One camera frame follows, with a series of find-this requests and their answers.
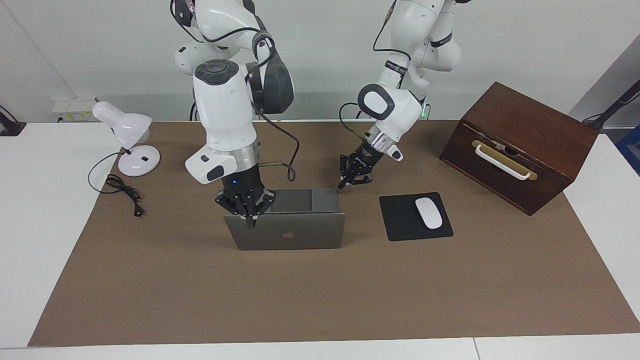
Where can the dark brown wooden box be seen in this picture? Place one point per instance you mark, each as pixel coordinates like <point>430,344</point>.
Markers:
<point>525,125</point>

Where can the white computer mouse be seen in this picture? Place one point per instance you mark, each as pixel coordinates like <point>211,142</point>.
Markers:
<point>429,212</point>

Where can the white desk lamp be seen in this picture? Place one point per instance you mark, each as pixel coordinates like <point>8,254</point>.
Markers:
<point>137,162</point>

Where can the white wall power strip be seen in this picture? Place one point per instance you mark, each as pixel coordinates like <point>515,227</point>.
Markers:
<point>70,107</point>

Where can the black clamp mount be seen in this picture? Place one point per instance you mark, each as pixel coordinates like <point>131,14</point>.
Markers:
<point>10,127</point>

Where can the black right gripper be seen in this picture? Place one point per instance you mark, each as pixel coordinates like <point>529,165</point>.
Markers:
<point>242,182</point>

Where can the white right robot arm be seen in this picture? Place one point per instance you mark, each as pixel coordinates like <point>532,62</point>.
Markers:
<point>225,110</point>

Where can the brown table mat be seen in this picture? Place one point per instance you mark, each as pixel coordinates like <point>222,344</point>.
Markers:
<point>300,300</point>

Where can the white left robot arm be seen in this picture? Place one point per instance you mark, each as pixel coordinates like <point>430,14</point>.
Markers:
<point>395,110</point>

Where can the grey aluminium laptop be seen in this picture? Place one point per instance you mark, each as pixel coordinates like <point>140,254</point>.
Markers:
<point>300,232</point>

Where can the black stand pole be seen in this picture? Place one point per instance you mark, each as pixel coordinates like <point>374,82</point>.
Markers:
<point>612,107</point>

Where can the blue crate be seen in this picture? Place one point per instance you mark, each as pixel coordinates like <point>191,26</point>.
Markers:
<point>631,150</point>

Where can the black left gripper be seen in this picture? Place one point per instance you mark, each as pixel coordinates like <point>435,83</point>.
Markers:
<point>365,160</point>

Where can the black mouse pad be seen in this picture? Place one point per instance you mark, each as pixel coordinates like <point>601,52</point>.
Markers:
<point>400,220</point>

